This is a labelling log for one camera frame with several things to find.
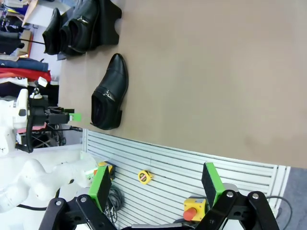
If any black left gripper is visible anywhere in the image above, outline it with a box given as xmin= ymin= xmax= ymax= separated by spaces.
xmin=28 ymin=95 xmax=83 ymax=125

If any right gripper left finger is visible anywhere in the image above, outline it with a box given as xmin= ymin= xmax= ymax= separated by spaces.
xmin=45 ymin=165 xmax=118 ymax=230

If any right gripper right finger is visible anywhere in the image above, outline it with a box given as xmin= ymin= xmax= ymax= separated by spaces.
xmin=196 ymin=162 xmax=280 ymax=230

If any black leather zip shoe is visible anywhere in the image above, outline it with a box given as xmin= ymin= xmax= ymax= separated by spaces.
xmin=42 ymin=7 xmax=63 ymax=55
xmin=90 ymin=53 xmax=130 ymax=131
xmin=68 ymin=0 xmax=101 ymax=54
xmin=59 ymin=21 xmax=81 ymax=56

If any black metal shoe stand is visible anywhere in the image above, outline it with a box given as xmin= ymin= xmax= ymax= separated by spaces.
xmin=94 ymin=0 xmax=122 ymax=46

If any yellow emergency stop box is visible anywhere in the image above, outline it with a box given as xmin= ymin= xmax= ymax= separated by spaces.
xmin=183 ymin=196 xmax=207 ymax=221
xmin=97 ymin=161 xmax=116 ymax=181

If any yellow tape measure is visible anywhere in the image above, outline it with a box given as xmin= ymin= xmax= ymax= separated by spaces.
xmin=137 ymin=169 xmax=154 ymax=185

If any folded red garment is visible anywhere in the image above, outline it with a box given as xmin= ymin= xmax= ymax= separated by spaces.
xmin=0 ymin=68 xmax=52 ymax=83

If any folded navy garment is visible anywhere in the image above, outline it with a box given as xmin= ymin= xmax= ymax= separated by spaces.
xmin=0 ymin=58 xmax=49 ymax=72

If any grey coiled cable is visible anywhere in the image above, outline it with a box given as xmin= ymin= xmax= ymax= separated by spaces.
xmin=105 ymin=186 xmax=125 ymax=219

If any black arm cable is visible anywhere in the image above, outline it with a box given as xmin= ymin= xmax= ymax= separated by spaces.
xmin=25 ymin=105 xmax=35 ymax=154

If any slotted aluminium base plate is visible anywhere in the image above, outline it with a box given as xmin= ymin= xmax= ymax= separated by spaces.
xmin=83 ymin=129 xmax=291 ymax=230

